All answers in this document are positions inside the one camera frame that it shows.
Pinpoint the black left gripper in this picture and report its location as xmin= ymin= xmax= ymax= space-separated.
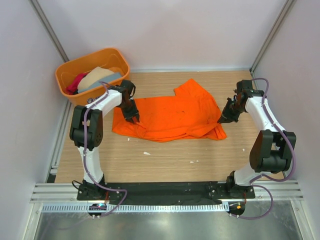
xmin=119 ymin=98 xmax=140 ymax=124

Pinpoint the orange t shirt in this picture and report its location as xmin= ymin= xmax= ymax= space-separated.
xmin=112 ymin=79 xmax=227 ymax=143

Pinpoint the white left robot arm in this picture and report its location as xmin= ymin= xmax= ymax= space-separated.
xmin=69 ymin=79 xmax=140 ymax=200

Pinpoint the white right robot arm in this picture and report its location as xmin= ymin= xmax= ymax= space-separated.
xmin=217 ymin=80 xmax=297 ymax=198

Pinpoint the blue grey folded shirt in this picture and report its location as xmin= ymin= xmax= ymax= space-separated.
xmin=78 ymin=72 xmax=122 ymax=94

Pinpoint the beige folded shirt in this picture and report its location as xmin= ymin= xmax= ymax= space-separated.
xmin=77 ymin=66 xmax=114 ymax=93

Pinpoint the orange plastic bin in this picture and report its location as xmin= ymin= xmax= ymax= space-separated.
xmin=55 ymin=47 xmax=131 ymax=106

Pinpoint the red crumpled shirt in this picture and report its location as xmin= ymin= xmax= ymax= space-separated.
xmin=65 ymin=73 xmax=88 ymax=95

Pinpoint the white slotted cable duct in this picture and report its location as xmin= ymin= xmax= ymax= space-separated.
xmin=41 ymin=202 xmax=229 ymax=214

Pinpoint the aluminium frame rail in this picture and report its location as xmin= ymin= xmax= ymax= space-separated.
xmin=30 ymin=180 xmax=303 ymax=206

